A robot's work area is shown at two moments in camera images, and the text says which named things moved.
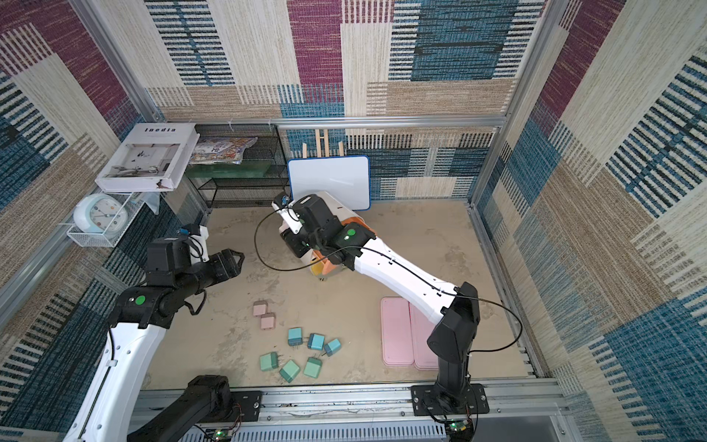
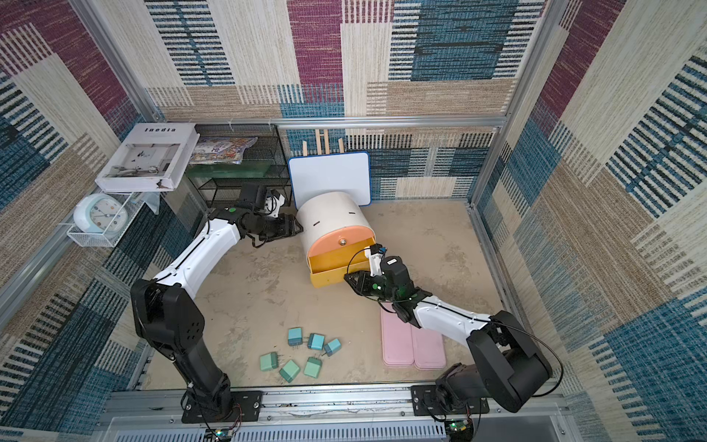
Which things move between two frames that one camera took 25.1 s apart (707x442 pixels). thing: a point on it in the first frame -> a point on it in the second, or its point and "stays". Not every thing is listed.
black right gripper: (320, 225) -> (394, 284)
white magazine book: (152, 157) stays
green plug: (269, 361) stays
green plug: (313, 366) stays
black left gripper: (232, 267) -> (287, 228)
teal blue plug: (316, 341) stays
